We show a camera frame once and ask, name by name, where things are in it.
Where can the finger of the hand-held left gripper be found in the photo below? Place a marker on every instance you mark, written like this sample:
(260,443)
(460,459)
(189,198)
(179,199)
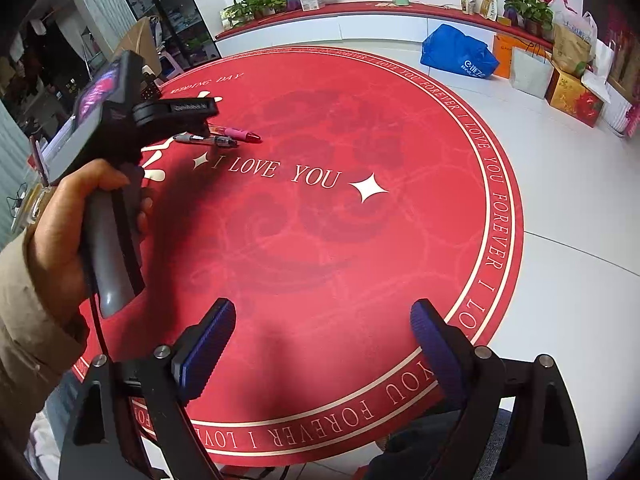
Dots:
(201,136)

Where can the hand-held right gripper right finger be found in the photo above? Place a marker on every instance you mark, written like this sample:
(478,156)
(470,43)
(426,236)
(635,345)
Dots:
(440,355)

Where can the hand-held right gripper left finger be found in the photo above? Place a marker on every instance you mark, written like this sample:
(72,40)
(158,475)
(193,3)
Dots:
(207,350)

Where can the dark grey pen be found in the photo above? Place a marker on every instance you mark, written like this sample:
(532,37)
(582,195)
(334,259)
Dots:
(225,142)

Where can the pink clear pen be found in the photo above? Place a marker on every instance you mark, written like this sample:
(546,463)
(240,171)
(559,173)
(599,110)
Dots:
(237,133)

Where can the person's left forearm beige sleeve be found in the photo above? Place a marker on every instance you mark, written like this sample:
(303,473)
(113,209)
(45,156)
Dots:
(30,340)

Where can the person's left hand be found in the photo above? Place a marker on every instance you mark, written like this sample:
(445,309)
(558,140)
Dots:
(60,240)

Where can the beige chair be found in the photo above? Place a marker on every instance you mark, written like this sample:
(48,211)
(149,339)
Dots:
(140,40)

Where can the grey curtain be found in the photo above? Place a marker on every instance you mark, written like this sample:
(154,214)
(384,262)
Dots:
(92,5)

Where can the glass display cabinet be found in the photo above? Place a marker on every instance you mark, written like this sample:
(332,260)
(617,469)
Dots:
(170,0)

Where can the potted green plants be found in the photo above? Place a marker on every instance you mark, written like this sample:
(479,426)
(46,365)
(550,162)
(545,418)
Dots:
(252,5)

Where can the person's left leg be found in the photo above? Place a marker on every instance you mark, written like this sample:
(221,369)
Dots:
(67,390)

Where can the round red printed mat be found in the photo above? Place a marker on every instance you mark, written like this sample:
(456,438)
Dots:
(325,260)

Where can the white cloth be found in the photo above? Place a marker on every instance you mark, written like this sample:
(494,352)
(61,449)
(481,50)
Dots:
(45,440)

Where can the white low cabinet red top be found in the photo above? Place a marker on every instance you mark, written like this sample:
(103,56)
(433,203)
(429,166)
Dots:
(350,22)

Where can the blue plastic bag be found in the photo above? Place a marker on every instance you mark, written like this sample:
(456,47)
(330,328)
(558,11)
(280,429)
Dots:
(457,52)

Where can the yellow gift box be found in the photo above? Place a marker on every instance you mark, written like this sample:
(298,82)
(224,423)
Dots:
(570,95)

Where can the white paper bag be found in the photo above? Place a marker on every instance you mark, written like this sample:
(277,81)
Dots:
(530,72)

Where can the white gift bags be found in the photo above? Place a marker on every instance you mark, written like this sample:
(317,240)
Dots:
(602,85)

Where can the yellow snack bag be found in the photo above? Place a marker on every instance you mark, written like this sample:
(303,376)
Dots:
(488,5)

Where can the brown paper bag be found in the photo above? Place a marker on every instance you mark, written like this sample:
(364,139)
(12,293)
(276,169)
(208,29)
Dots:
(570,50)

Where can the potted plant with flowers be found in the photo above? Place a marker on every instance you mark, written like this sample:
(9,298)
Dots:
(527,10)

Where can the white plastic bag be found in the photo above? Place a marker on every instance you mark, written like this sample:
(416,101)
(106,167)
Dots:
(580,22)

